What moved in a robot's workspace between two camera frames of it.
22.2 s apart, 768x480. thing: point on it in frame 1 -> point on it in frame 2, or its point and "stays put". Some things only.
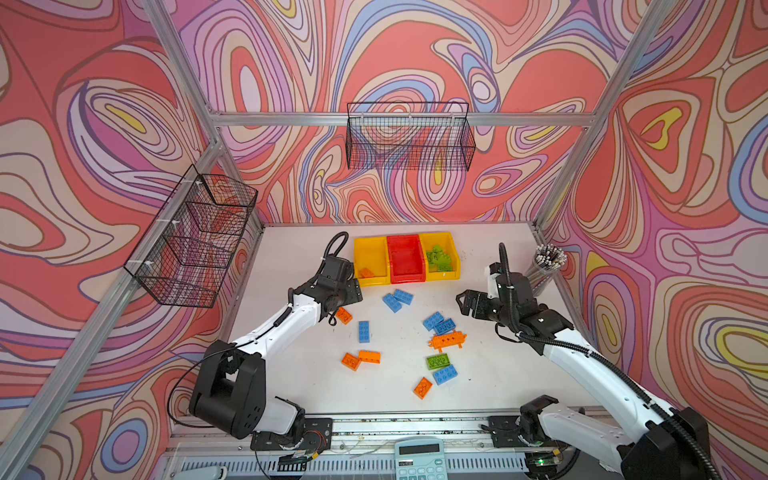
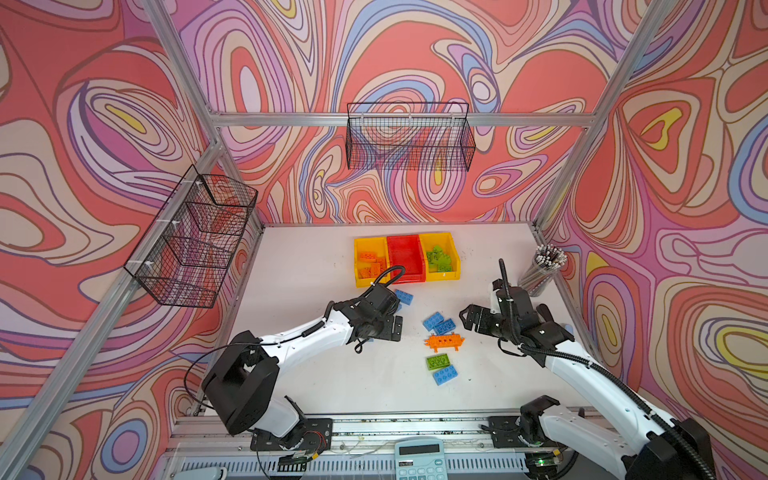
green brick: x=433 y=257 stays put
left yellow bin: x=372 y=252 stays put
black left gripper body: x=349 y=294 -> x=385 y=328
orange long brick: x=369 y=357 -> x=379 y=267
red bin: x=406 y=259 stays put
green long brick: x=442 y=261 stays put
